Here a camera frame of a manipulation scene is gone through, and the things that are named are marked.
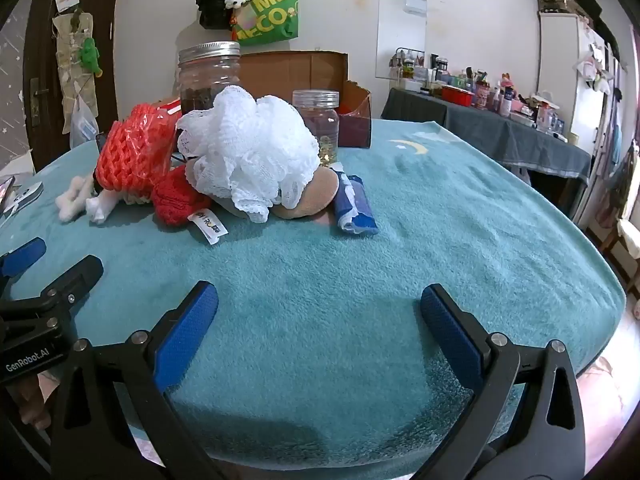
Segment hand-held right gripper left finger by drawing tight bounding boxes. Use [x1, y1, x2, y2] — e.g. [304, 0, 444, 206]
[50, 281, 223, 480]

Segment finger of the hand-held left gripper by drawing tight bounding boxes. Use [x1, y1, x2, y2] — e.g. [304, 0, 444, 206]
[0, 237, 47, 281]
[42, 255, 104, 318]

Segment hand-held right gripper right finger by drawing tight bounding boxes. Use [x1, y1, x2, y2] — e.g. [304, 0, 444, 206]
[421, 284, 586, 480]

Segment white fluffy scrunchie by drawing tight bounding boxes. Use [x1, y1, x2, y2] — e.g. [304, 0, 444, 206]
[55, 175, 121, 224]

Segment red crochet ball with label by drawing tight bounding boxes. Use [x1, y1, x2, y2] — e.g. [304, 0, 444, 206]
[151, 164, 229, 246]

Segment red knit piece white trim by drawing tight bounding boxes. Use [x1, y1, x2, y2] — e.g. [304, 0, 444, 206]
[94, 102, 190, 207]

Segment blue tissue pack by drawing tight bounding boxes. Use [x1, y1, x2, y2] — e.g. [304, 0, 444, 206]
[332, 172, 380, 237]

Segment beige round puff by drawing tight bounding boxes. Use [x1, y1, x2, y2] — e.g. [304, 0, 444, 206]
[215, 167, 342, 222]

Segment white mesh bath pouf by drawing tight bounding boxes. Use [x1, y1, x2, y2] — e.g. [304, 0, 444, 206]
[175, 85, 321, 225]

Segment cardboard box red inside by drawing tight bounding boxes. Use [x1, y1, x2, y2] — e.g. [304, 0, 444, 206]
[152, 50, 373, 151]

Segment person's left hand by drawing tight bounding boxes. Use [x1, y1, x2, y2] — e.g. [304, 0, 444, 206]
[12, 379, 53, 430]

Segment white square device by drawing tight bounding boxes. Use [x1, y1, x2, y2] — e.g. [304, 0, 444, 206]
[2, 181, 45, 221]

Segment teal plush table blanket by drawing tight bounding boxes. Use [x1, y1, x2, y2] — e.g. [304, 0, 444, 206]
[0, 117, 628, 466]

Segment clear plastic bag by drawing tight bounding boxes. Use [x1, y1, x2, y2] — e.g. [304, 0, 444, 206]
[70, 95, 99, 149]

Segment beige hanging door organizer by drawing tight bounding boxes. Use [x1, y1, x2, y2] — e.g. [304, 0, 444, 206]
[52, 10, 96, 134]

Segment dark brown door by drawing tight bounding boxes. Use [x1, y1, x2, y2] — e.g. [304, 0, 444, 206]
[22, 0, 121, 171]

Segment side table grey cloth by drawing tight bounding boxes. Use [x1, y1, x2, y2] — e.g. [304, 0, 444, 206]
[381, 87, 593, 186]

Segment green plush toy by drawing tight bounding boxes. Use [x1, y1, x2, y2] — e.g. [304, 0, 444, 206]
[81, 37, 104, 77]

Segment hanging clothes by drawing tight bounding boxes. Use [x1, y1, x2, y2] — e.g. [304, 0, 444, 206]
[597, 137, 640, 221]

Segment red plastic basin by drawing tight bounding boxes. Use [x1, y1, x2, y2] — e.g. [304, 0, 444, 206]
[441, 85, 475, 107]

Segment row of cosmetic bottles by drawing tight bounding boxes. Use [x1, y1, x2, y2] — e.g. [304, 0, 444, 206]
[390, 49, 581, 143]

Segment large glass jar metal lid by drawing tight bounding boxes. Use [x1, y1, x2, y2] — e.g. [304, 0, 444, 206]
[177, 41, 242, 115]

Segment small clear jar golden capsules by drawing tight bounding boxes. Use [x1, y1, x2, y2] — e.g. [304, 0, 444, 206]
[291, 90, 342, 167]

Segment green tote bag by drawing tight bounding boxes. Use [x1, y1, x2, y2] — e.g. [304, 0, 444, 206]
[231, 0, 301, 43]

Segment metal door handle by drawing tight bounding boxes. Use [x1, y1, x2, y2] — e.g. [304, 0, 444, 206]
[30, 77, 51, 128]

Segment wall mirror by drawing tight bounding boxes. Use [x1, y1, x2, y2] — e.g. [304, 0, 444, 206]
[376, 0, 428, 81]

